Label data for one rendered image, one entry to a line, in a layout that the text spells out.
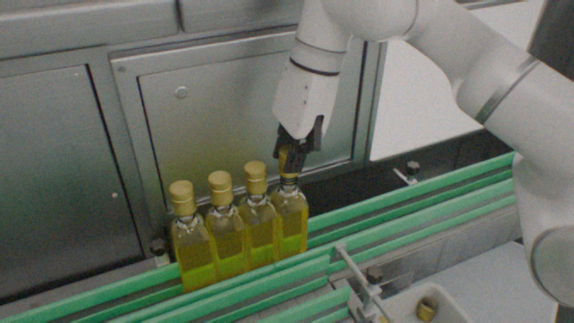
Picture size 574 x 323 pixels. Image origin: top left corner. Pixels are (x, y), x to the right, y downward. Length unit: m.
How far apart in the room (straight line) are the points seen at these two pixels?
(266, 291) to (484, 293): 0.54
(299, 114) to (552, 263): 0.34
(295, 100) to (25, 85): 0.39
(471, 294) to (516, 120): 0.66
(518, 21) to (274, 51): 0.57
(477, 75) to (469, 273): 0.71
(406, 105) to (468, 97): 0.47
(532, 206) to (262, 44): 0.44
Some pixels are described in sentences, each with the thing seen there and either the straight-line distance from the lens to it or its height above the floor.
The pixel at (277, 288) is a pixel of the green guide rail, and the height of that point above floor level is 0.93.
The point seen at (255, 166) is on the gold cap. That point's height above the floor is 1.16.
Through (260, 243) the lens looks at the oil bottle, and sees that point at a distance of 0.72.
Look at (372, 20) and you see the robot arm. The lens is 0.50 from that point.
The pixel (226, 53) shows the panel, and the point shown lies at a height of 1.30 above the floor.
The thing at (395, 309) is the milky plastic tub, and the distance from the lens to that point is 0.92.
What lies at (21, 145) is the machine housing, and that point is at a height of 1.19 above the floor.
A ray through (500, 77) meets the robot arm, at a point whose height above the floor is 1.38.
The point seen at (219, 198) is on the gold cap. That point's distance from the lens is 0.64.
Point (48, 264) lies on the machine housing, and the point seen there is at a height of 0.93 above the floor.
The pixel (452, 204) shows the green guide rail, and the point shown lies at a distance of 0.95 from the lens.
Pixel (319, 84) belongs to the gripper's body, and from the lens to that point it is 0.57.
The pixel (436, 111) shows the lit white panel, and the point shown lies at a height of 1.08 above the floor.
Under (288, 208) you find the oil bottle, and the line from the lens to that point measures 0.70.
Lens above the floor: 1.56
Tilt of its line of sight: 37 degrees down
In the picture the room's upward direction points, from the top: straight up
